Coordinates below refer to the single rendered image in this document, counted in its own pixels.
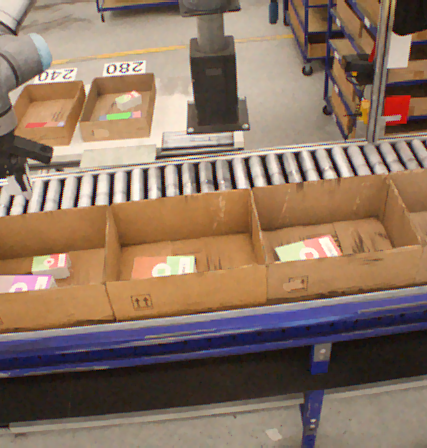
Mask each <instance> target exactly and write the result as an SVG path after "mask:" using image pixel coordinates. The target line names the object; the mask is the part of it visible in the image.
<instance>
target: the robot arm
mask: <svg viewBox="0 0 427 448"><path fill-rule="evenodd" d="M37 1H38V0H0V180H1V179H7V177H8V176H10V177H9V178H8V179H7V184H8V185H9V186H8V187H6V189H5V191H6V193H7V194H11V195H23V196H25V197H26V199H27V200H28V201H30V200H31V198H32V195H33V187H32V181H31V177H30V166H29V162H28V160H27V159H30V160H36V161H39V162H42V163H44V164H47V165H48V164H50V162H51V160H52V157H53V153H54V148H53V147H50V146H47V145H45V144H42V143H40V142H37V141H35V140H34V141H32V140H29V139H26V138H24V137H21V136H18V135H16V134H14V133H15V131H16V128H15V127H16V125H17V123H18V121H17V117H16V115H15V113H14V110H13V104H12V103H11V100H10V97H9V92H11V91H13V90H15V89H16V88H18V87H19V86H21V85H24V84H26V83H28V82H29V81H31V80H32V79H33V78H35V77H37V76H39V75H40V74H41V75H42V74H44V72H45V71H46V70H47V69H49V68H50V66H51V63H52V58H51V57H52V54H51V51H50V49H49V47H48V45H47V43H46V42H45V40H44V39H43V38H42V37H41V36H40V35H38V34H35V33H31V34H27V35H26V36H25V37H23V38H19V37H17V36H18V35H19V32H20V30H21V28H22V27H23V24H24V22H25V21H26V19H27V17H28V15H29V13H30V12H31V11H32V9H33V7H34V6H35V4H36V2H37ZM182 1H183V3H184V5H185V6H187V7H189V8H191V9H194V10H216V9H220V8H223V7H225V6H227V5H229V4H230V3H231V2H232V1H234V0H182Z"/></svg>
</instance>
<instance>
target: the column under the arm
mask: <svg viewBox="0 0 427 448"><path fill-rule="evenodd" d="M224 37H225V44H224V46H223V47H222V48H221V49H219V50H217V51H204V50H202V49H200V48H199V47H198V41H197V38H192V39H190V65H191V70H190V75H191V83H192V92H193V100H187V113H186V135H195V134H209V133H222V132H236V131H250V122H249V115H248V107H247V99H246V97H238V83H237V63H236V50H235V41H234V36H233V35H225V36H224Z"/></svg>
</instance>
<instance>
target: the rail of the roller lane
mask: <svg viewBox="0 0 427 448"><path fill-rule="evenodd" d="M414 139H419V140H421V142H422V143H423V145H424V143H425V141H426V140H427V133H419V134H414V133H411V134H402V135H394V136H386V137H378V142H376V143H374V142H373V141H372V143H368V142H367V140H366V138H361V139H353V140H346V142H344V141H345V140H344V141H336V142H334V141H327V142H318V143H311V144H302V145H294V146H285V147H276V148H267V149H263V148H261V149H257V150H241V151H232V152H224V153H215V154H206V155H197V156H188V157H179V158H171V159H162V160H155V162H148V163H135V164H120V165H111V166H102V167H93V168H85V169H79V170H76V171H68V172H59V173H51V174H42V175H34V176H30V177H31V181H32V187H33V183H34V182H36V181H40V180H41V181H43V182H44V183H45V185H46V188H45V193H44V195H47V192H48V187H49V182H50V180H51V179H53V178H57V179H59V180H60V181H61V182H62V188H61V193H64V187H65V181H66V179H67V178H68V177H70V176H73V177H75V178H76V179H77V180H78V188H77V191H80V189H81V182H82V177H83V176H84V175H87V174H89V175H91V176H93V178H94V189H97V183H98V176H99V174H101V173H103V172H106V173H109V174H110V178H111V179H110V188H111V187H114V175H115V173H116V172H117V171H120V170H121V171H125V172H126V173H127V175H128V183H127V186H129V185H131V174H132V171H133V170H134V169H141V170H142V171H143V173H144V184H146V183H148V170H149V168H151V167H158V168H159V169H160V170H161V182H164V181H165V168H166V167H167V166H168V165H175V166H176V168H177V175H178V180H180V179H182V174H181V167H182V165H183V164H185V163H191V164H192V165H193V166H194V170H195V178H198V177H199V170H198V165H199V163H200V162H202V161H208V162H210V164H211V167H212V174H213V176H216V175H217V173H216V167H215V164H216V162H217V161H218V160H219V159H224V160H226V161H227V164H228V169H229V174H233V169H232V164H231V162H232V160H233V159H234V158H236V157H241V158H243V159H244V162H245V166H246V171H247V172H251V170H250V166H249V158H250V157H251V156H253V155H258V156H260V157H261V159H262V163H263V167H264V170H268V167H267V164H266V155H267V154H269V153H274V154H276V155H277V157H278V160H279V164H280V167H281V168H284V165H283V161H282V155H283V153H287V152H291V153H293V154H294V156H295V158H296V161H297V164H298V166H301V165H300V162H299V159H298V154H299V153H300V152H301V151H303V150H307V151H309V152H310V154H311V156H312V159H313V161H314V163H315V164H318V162H317V161H316V158H315V152H316V151H317V150H318V149H320V148H322V149H325V150H326V152H327V154H328V156H329V159H330V161H331V163H334V161H333V158H332V156H331V150H332V149H333V148H334V147H341V148H342V149H343V152H344V154H345V156H346V158H347V161H350V159H349V156H348V154H347V148H348V147H351V146H357V147H358V148H359V150H360V151H361V154H362V156H363V158H364V159H367V158H366V156H365V154H364V152H363V148H364V146H365V145H367V144H373V145H374V146H375V148H376V150H377V152H378V154H379V156H380V158H383V157H382V155H381V153H380V152H379V146H380V144H381V143H382V142H389V143H390V144H391V146H392V148H393V150H394V144H395V143H397V142H398V141H403V142H405V143H406V145H407V147H408V148H409V149H410V143H411V142H412V141H413V140H414ZM424 148H425V149H426V147H425V145H424ZM394 151H395V150H394ZM410 151H411V152H412V154H414V153H413V151H412V150H411V149H410ZM426 151H427V149H426ZM5 185H8V184H7V179H1V180H0V191H1V189H2V187H3V186H5ZM94 189H93V190H94ZM61 193H60V194H61Z"/></svg>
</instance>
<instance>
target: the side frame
mask: <svg viewBox="0 0 427 448"><path fill-rule="evenodd" d="M424 310H427V292H425V293H417V294H410V295H407V296H401V297H394V298H385V299H377V300H370V301H361V302H354V303H345V304H337V305H329V306H320V307H312V308H304V309H295V310H288V311H285V312H279V313H270V314H262V315H254V316H245V317H237V318H228V319H220V320H212V321H194V322H186V323H178V324H169V325H161V326H152V327H145V328H136V329H127V330H120V331H117V330H111V331H102V332H95V333H86V334H78V335H62V336H54V337H46V338H38V339H36V338H31V339H22V340H14V341H7V342H6V341H0V378H10V377H17V376H32V375H41V374H49V373H50V374H56V373H65V372H72V371H88V370H96V369H105V368H113V367H116V368H121V367H129V366H137V365H145V364H154V363H162V362H179V361H187V360H195V359H203V358H212V357H220V356H228V355H237V354H245V353H254V352H261V351H270V350H279V349H286V348H295V347H303V346H311V345H319V344H328V343H330V342H336V341H344V340H352V339H360V338H368V337H375V336H384V335H392V334H399V333H401V332H408V331H415V330H423V329H427V313H426V314H423V313H424ZM404 313H405V315H404V316H403V317H401V316H402V314H404ZM381 316H382V317H381ZM391 316H392V317H391ZM379 317H381V320H379V321H378V318H379ZM357 319H358V323H356V324H354V320H357ZM333 322H334V326H333V327H331V323H333ZM308 326H311V327H310V329H309V330H306V327H308ZM296 328H297V329H296ZM283 329H286V333H282V330H283ZM271 331H272V332H271ZM258 332H261V335H260V336H258V334H257V333H258ZM246 334H248V335H246ZM233 335H236V339H232V336H233ZM221 337H222V338H221ZM208 338H212V342H208V340H207V339H208ZM196 340H198V341H196ZM183 341H186V343H187V344H186V345H185V344H183ZM157 343H162V347H158V344H157ZM147 345H149V346H147ZM133 346H137V348H138V349H137V350H134V349H133ZM108 348H110V349H113V352H109V350H108ZM122 348H124V349H122ZM98 350H100V351H98ZM84 351H89V355H86V354H85V352H84ZM60 353H64V355H65V357H61V355H60ZM74 353H75V354H74ZM36 355H40V356H41V359H38V358H37V356H36ZM49 355H51V356H49ZM26 357H28V358H26ZM14 358H16V359H17V360H18V361H15V359H14ZM3 359H5V360H3Z"/></svg>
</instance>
